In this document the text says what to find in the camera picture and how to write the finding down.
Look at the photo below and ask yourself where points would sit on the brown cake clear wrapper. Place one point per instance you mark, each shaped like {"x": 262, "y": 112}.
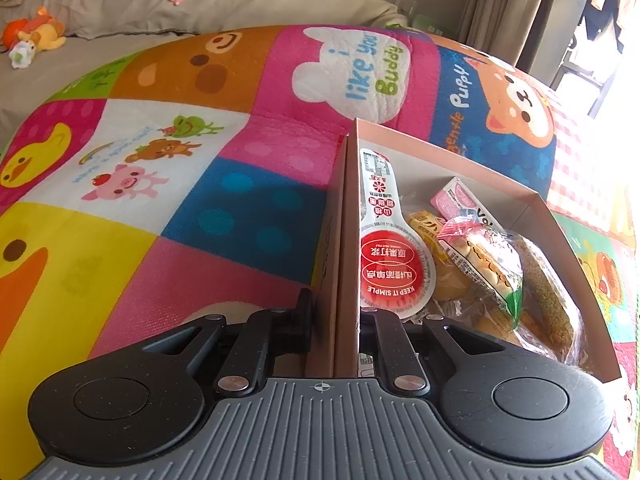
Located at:
{"x": 493, "y": 321}

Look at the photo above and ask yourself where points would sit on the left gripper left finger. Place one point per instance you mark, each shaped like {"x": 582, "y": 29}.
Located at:
{"x": 254, "y": 346}

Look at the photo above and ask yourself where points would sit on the pink cardboard gift box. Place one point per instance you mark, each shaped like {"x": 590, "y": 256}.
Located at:
{"x": 421, "y": 170}

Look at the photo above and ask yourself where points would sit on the colourful cartoon play mat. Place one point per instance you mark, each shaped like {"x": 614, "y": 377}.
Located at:
{"x": 195, "y": 175}

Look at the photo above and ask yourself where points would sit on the orange yellow plush toy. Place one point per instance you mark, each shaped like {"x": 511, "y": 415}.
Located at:
{"x": 24, "y": 38}

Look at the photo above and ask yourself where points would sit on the round red white spoon-shaped packet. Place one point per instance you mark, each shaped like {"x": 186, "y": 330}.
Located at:
{"x": 397, "y": 270}

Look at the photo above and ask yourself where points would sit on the sesame bar clear wrapper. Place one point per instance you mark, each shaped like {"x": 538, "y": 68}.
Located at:
{"x": 548, "y": 311}

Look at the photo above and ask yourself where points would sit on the biscuit sticks clear tray pack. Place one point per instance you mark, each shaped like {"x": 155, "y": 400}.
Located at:
{"x": 455, "y": 199}

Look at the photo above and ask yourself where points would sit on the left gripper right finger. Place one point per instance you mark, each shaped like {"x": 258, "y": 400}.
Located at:
{"x": 396, "y": 366}

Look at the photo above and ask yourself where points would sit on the yellow bun red-label wrapper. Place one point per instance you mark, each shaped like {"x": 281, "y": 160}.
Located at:
{"x": 451, "y": 283}

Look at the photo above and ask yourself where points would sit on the green egg-biscuit snack bag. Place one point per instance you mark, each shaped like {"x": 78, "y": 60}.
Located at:
{"x": 485, "y": 255}

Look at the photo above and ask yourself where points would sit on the beige bed pillow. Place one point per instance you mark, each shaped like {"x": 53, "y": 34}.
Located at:
{"x": 89, "y": 19}

